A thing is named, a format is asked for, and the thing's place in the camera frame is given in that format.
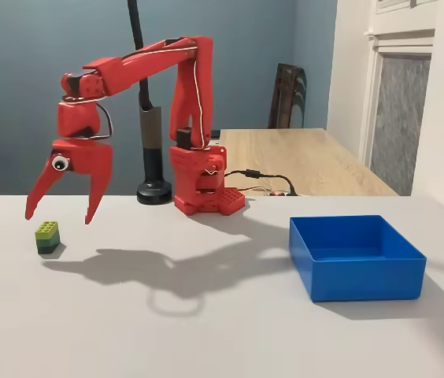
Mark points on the red robot arm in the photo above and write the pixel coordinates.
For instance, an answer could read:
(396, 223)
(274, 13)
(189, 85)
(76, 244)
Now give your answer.
(202, 78)

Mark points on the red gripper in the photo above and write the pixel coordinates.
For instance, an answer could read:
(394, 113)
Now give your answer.
(88, 157)

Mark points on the blue plastic bin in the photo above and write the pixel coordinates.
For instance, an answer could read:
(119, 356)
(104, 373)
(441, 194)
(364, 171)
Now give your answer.
(363, 279)

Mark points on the small controller board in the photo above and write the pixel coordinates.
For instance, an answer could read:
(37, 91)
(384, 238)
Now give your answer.
(275, 193)

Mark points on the white framed glass door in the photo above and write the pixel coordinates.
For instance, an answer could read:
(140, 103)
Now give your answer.
(403, 118)

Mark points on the dark wooden chair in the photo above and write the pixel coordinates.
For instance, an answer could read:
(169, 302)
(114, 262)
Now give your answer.
(285, 98)

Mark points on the green lego brick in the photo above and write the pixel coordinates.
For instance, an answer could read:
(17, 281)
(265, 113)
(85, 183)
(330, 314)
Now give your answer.
(46, 236)

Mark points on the black gooseneck stand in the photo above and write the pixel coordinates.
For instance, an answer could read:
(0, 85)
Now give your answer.
(152, 165)

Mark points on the light wooden table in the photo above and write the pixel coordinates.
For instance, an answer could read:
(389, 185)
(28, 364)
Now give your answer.
(316, 157)

